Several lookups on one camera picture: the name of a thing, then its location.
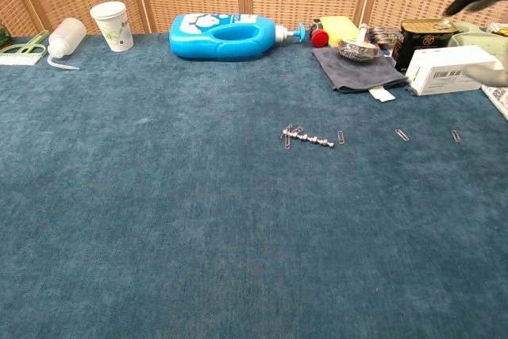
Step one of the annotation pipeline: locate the beaded magnetic metal stick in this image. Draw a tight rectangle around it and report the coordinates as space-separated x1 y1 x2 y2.
281 126 336 149

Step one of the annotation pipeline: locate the green hand brush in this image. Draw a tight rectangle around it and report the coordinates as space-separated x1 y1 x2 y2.
0 30 51 66

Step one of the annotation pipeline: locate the black gold meat tin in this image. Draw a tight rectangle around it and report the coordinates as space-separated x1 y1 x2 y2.
394 18 458 73

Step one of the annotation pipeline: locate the white carton box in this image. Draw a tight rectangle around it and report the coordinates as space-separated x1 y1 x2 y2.
404 44 497 97

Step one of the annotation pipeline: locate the binder clip pack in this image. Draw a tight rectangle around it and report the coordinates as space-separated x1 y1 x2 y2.
367 25 404 56

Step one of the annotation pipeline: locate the long pastel smiley box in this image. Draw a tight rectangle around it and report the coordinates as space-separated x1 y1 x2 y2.
480 83 508 121

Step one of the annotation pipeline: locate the yellow sponge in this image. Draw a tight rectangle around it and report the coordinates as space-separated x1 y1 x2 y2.
319 16 360 48

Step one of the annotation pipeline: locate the grey cleaning cloth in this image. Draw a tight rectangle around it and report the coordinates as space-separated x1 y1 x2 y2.
311 45 408 102

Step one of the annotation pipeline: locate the small red capped item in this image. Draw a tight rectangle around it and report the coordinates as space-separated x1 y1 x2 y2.
310 19 330 48

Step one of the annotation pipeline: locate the blue detergent pump bottle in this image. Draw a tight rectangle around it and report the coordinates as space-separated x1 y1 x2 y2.
168 13 307 62

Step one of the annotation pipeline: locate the blue table carpet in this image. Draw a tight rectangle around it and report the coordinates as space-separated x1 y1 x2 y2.
0 33 508 339

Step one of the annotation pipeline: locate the white paper cup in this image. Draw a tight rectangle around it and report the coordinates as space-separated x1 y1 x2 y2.
89 1 135 52

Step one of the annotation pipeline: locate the white squeeze wash bottle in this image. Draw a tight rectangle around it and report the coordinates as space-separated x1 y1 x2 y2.
46 17 87 71

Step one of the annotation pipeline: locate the steel scrubber with white handle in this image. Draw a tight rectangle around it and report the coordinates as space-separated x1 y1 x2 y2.
337 23 383 61

